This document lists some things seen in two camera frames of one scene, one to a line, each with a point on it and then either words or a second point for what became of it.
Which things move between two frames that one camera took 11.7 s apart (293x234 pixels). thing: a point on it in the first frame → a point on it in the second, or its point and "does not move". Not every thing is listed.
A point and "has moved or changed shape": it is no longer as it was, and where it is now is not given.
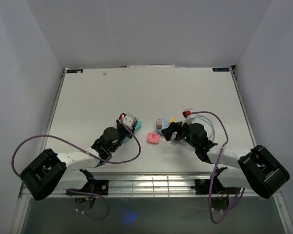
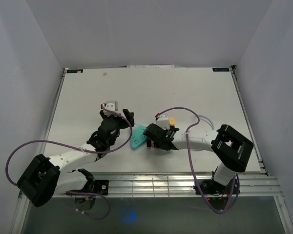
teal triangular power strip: [138, 125] has moved or changed shape
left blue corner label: [74, 70] does not move
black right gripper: [174, 127] → [149, 143]
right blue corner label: [220, 69] does not move
